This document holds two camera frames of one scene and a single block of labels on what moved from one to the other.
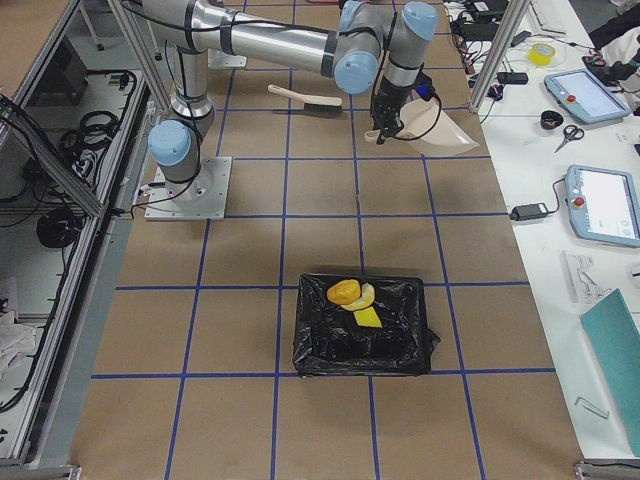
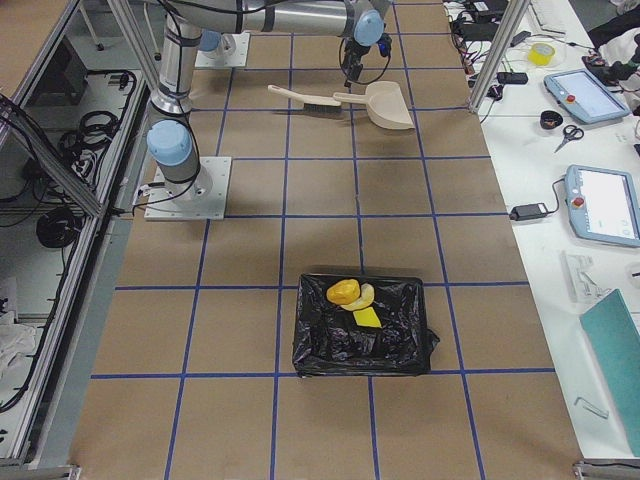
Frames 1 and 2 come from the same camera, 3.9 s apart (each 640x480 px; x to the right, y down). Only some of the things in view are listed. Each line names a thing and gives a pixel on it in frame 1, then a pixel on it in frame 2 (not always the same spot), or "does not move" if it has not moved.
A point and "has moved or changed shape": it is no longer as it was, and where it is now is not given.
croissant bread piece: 367,297 does not move
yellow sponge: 368,318 does not move
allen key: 589,405 does not move
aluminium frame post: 499,54 does not move
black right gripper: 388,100 → 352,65
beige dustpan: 427,129 has moved or changed shape
